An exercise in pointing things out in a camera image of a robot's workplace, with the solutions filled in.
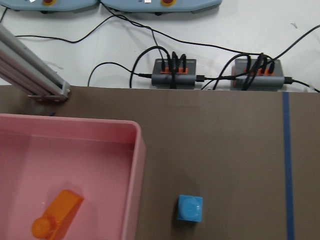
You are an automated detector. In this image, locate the right blue teach pendant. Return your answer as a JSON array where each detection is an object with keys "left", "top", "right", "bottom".
[{"left": 100, "top": 0, "right": 223, "bottom": 13}]

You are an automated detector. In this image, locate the left blue teach pendant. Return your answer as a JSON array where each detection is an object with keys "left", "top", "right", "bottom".
[{"left": 0, "top": 0, "right": 100, "bottom": 13}]

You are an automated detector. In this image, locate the left grey USB hub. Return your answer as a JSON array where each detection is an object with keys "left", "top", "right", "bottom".
[{"left": 150, "top": 58, "right": 197, "bottom": 90}]

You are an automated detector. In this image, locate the orange block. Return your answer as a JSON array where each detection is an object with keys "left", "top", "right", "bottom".
[{"left": 31, "top": 189, "right": 84, "bottom": 240}]

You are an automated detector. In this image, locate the grey usb hub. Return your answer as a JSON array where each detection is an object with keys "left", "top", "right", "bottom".
[
  {"left": 150, "top": 58, "right": 197, "bottom": 90},
  {"left": 232, "top": 58, "right": 285, "bottom": 91}
]

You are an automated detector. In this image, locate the right grey USB hub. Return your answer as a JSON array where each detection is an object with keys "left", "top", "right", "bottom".
[{"left": 232, "top": 58, "right": 285, "bottom": 91}]

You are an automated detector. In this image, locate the pink plastic box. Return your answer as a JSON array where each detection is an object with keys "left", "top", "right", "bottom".
[{"left": 0, "top": 114, "right": 146, "bottom": 240}]

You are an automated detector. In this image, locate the small blue block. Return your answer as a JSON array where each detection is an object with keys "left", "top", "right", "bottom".
[{"left": 177, "top": 194, "right": 203, "bottom": 223}]

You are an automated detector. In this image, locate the blue teach pendant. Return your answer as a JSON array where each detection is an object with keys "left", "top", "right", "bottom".
[
  {"left": 0, "top": 0, "right": 100, "bottom": 13},
  {"left": 100, "top": 0, "right": 223, "bottom": 13}
]

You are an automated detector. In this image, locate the aluminium frame post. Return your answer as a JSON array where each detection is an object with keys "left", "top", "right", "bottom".
[{"left": 0, "top": 24, "right": 71, "bottom": 103}]

